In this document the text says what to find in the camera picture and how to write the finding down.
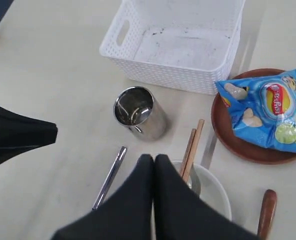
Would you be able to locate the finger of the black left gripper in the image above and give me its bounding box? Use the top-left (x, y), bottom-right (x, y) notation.
top-left (0, 106), bottom-right (58, 165)

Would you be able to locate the brown wooden plate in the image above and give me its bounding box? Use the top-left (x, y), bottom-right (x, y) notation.
top-left (211, 68), bottom-right (296, 164)

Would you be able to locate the steel fork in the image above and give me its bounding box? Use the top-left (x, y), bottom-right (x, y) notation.
top-left (92, 146), bottom-right (128, 210)

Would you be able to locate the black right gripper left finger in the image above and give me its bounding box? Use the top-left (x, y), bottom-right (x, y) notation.
top-left (52, 154), bottom-right (154, 240)

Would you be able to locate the wooden chopstick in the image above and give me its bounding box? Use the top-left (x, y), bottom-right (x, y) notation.
top-left (179, 128), bottom-right (197, 179)
top-left (183, 119), bottom-right (205, 182)

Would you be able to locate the dark red wooden spoon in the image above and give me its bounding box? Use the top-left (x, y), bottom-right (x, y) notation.
top-left (257, 189), bottom-right (278, 240)

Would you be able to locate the white perforated plastic basket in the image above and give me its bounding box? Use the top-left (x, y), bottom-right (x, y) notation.
top-left (99, 0), bottom-right (245, 95)

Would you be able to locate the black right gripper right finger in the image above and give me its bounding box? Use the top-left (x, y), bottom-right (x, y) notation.
top-left (153, 154), bottom-right (258, 240)

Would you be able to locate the blue chips bag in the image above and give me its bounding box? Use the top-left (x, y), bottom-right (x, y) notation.
top-left (215, 69), bottom-right (296, 153)

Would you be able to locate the cream ceramic bowl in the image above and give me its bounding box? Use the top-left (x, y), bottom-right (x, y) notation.
top-left (186, 163), bottom-right (232, 221)

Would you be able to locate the shiny steel cup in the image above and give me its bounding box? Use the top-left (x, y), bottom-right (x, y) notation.
top-left (113, 86), bottom-right (168, 141)

